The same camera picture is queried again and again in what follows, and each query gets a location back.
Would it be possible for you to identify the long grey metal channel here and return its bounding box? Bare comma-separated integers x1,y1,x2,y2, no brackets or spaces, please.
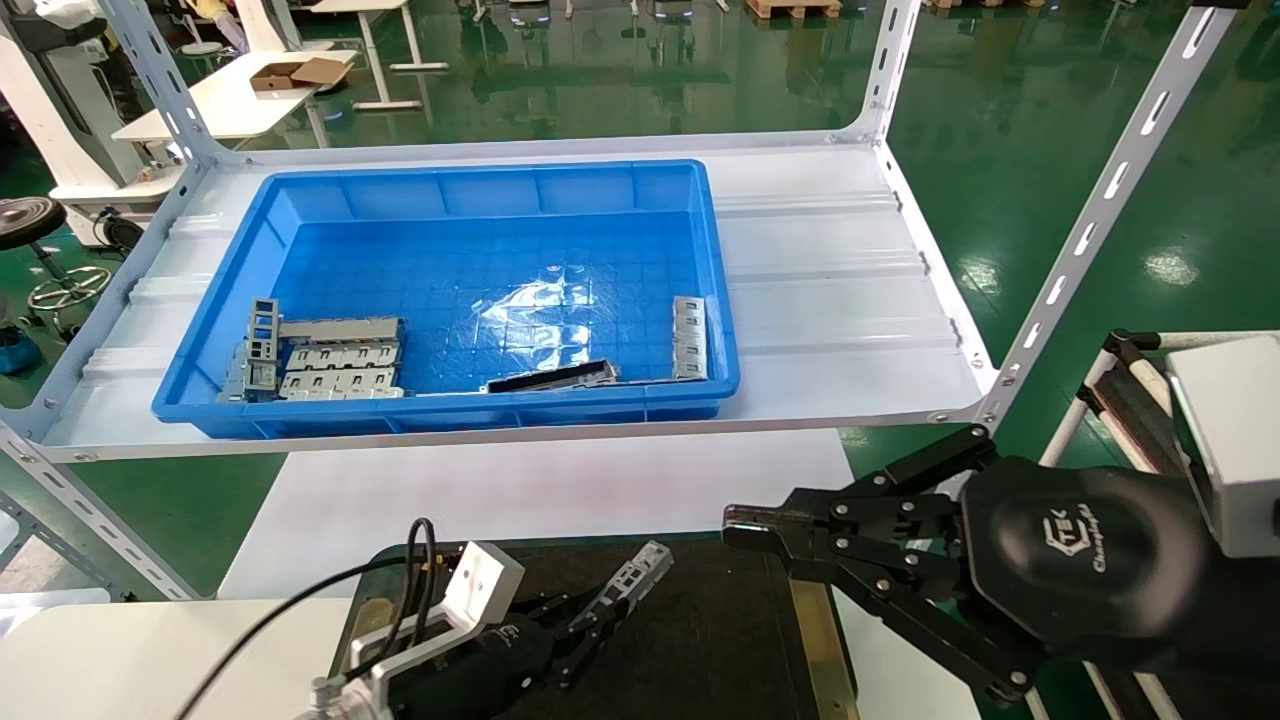
278,317,406,347

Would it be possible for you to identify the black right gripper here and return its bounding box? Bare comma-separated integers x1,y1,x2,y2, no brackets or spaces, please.
722,425,1218,706

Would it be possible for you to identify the blue shoe cover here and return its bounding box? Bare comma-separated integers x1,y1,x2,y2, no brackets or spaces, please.
0,325,42,377

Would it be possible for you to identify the black cable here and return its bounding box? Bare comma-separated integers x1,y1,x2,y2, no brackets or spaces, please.
172,517,439,720

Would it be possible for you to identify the black work mat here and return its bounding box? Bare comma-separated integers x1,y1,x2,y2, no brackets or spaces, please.
330,530,861,720

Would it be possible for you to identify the black stool with chrome base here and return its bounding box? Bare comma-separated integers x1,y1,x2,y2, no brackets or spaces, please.
0,197,114,336

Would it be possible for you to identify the grey metal bracket piece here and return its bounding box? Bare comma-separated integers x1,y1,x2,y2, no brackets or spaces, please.
217,340,280,404

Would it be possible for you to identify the white robot column with base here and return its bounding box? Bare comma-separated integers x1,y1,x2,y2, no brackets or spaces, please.
0,0,191,249

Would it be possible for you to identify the dark long metal part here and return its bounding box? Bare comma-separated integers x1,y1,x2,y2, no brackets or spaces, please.
484,360,622,395

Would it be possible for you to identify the white desk with metal legs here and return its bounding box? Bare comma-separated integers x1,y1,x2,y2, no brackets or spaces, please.
300,0,451,113
110,50,358,151

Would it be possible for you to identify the large blue plastic bin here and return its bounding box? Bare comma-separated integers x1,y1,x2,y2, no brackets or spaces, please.
152,160,741,441

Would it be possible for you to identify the silver bracket with square holes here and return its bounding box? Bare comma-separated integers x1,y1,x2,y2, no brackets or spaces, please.
245,297,282,367
572,541,675,633

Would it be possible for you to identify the grey slotted metal shelf rack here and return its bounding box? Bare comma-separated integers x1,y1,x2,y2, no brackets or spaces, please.
0,0,1241,601

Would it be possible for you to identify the wooden pallet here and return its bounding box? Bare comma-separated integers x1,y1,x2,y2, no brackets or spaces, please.
745,0,843,21

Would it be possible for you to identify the open brown cardboard box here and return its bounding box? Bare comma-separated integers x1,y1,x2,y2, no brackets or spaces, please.
250,57,353,93

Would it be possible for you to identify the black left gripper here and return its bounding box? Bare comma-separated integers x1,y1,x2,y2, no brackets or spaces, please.
385,590,626,720

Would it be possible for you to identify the white tube frame stand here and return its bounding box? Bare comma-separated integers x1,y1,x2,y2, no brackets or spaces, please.
1040,328,1196,479

